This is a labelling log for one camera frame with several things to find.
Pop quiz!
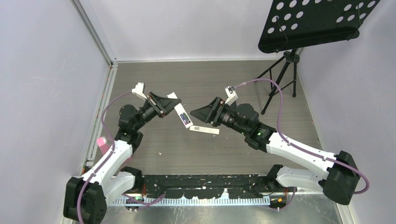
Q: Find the black tripod stand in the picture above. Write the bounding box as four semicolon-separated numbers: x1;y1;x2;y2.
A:
257;49;300;98

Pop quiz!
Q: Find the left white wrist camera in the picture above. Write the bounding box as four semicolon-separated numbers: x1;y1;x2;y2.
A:
131;82;147;100

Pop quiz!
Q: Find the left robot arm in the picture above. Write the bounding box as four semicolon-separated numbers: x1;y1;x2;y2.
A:
63;92;182;224

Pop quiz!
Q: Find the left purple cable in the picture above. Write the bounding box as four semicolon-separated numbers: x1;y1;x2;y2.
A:
77;91;134;224

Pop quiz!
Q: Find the white remote battery cover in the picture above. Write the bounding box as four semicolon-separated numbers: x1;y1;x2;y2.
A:
189;125;219;135

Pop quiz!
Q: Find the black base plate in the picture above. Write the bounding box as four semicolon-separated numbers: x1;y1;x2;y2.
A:
136;174;279;200

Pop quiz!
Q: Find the black perforated music stand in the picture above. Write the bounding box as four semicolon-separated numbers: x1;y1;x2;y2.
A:
258;0;379;54

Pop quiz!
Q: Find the pink metronome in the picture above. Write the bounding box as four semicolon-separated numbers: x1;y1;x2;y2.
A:
97;136;133;162

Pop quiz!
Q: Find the white silver prism bar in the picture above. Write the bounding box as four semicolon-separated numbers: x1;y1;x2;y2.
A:
174;103;193;129

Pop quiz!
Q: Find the blue purple battery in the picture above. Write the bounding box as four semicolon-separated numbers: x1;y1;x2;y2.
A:
180;113;190;125

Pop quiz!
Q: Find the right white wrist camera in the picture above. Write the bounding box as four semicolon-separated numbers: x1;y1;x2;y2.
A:
225;86;238;106

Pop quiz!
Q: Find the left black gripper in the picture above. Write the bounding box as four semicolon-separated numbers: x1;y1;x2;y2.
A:
134;92;181;131

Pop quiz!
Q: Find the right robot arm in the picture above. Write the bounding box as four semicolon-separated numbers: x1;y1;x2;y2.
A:
190;97;361;205

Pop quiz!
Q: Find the white slotted cable duct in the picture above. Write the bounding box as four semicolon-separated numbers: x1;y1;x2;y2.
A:
111;197;271;207

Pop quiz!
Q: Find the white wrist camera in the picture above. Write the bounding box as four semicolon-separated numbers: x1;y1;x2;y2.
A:
131;82;147;100
225;86;238;106

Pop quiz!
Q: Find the dark green battery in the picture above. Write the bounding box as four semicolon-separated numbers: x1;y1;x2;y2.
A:
181;113;191;124

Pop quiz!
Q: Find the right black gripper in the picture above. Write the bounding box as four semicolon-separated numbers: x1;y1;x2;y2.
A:
191;97;248;135

